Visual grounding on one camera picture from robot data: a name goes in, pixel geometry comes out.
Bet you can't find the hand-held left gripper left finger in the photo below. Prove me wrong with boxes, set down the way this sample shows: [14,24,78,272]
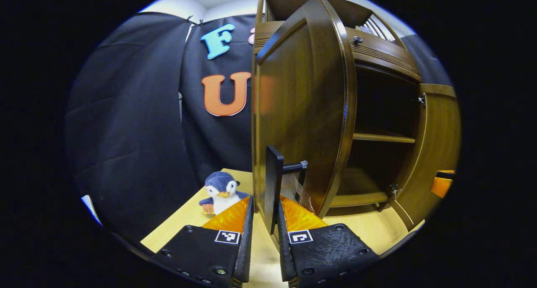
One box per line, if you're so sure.
[152,196,255,288]

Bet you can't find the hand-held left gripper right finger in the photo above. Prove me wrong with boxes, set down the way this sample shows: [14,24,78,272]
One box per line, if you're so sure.
[275,196,380,288]

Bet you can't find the wooden shoe cabinet door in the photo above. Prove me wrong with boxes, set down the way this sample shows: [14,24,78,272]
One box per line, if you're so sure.
[394,83,462,232]
[252,0,358,238]

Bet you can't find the wooden double-door shoe cabinet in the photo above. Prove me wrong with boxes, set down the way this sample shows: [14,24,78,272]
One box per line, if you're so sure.
[252,0,462,234]

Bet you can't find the penguin plush toy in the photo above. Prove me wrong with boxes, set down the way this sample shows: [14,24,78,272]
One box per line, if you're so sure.
[199,171,250,216]

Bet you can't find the black backdrop cloth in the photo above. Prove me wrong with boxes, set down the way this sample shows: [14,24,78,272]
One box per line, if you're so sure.
[63,12,454,242]

